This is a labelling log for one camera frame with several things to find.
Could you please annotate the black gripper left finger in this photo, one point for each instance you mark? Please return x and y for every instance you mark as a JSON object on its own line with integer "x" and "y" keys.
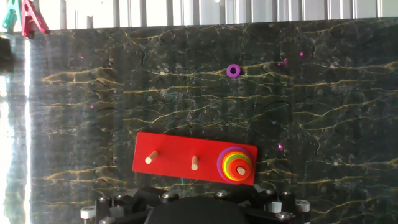
{"x": 124, "y": 208}

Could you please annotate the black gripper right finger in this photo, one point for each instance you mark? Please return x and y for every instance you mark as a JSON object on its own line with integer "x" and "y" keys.
{"x": 280, "y": 199}

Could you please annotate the red Hanoi base with pegs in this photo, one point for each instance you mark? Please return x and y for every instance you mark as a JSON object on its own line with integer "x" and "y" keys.
{"x": 174, "y": 155}

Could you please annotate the black marble pattern mat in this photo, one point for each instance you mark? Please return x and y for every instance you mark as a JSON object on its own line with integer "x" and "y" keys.
{"x": 186, "y": 93}

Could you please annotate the pink plastic clip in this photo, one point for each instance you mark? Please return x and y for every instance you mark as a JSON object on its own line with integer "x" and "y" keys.
{"x": 28, "y": 15}

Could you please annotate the teal plastic clip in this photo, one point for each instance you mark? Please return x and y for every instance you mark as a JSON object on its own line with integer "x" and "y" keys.
{"x": 11, "y": 17}

